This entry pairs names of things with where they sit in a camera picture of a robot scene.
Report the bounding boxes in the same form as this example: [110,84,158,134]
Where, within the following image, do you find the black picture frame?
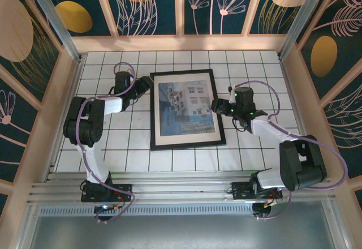
[149,68,227,152]

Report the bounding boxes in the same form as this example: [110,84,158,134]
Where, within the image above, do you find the white photo mat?
[154,72,223,147]

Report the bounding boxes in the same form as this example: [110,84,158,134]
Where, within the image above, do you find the teal panel pink flowers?
[184,0,258,35]

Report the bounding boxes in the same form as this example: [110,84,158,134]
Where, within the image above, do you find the teal panel orange circle leaves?
[101,0,178,36]

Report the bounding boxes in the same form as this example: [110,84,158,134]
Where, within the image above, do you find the teal panel tall gold oval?
[299,7,362,100]

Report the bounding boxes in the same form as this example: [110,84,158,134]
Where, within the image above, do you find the teal panel pink fern leaves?
[294,0,362,45]

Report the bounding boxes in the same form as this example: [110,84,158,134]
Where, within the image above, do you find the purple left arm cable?
[75,61,137,224]

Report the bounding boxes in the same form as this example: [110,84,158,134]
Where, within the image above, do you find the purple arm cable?
[75,61,137,224]
[233,80,348,221]

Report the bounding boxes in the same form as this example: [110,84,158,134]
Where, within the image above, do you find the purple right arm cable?
[233,80,348,221]

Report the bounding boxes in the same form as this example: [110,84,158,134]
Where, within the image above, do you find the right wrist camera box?
[211,97,227,115]

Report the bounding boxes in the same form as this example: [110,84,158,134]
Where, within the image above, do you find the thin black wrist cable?
[231,117,250,132]

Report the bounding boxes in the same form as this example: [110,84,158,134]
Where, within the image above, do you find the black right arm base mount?
[231,181,283,204]

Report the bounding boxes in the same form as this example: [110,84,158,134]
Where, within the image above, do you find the aluminium corner post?
[24,0,83,63]
[278,0,331,60]

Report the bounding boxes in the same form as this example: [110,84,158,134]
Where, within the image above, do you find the aluminium mounting rail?
[27,171,336,204]

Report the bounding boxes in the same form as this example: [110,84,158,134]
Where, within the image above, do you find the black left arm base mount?
[80,179,133,203]

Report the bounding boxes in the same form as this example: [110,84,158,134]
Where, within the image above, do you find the perforated metal cable tray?
[36,205,255,216]

